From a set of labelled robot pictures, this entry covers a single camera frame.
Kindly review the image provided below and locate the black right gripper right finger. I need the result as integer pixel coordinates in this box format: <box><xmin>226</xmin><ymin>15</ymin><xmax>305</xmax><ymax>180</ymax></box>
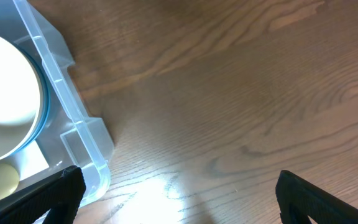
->
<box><xmin>275</xmin><ymin>170</ymin><xmax>358</xmax><ymax>224</ymax></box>

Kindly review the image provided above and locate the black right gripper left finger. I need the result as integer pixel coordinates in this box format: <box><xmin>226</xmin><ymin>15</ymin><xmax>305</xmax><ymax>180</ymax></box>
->
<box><xmin>0</xmin><ymin>166</ymin><xmax>86</xmax><ymax>223</ymax></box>

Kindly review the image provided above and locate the dark blue bowl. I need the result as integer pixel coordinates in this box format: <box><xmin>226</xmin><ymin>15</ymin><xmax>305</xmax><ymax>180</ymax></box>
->
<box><xmin>12</xmin><ymin>43</ymin><xmax>50</xmax><ymax>154</ymax></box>

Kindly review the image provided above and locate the large cream bowl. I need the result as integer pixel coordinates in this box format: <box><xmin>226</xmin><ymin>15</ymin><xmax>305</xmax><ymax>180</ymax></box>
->
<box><xmin>0</xmin><ymin>37</ymin><xmax>42</xmax><ymax>160</ymax></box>

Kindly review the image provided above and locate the clear plastic storage container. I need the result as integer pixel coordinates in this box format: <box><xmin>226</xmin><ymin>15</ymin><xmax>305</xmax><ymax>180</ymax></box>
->
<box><xmin>0</xmin><ymin>0</ymin><xmax>114</xmax><ymax>206</ymax></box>

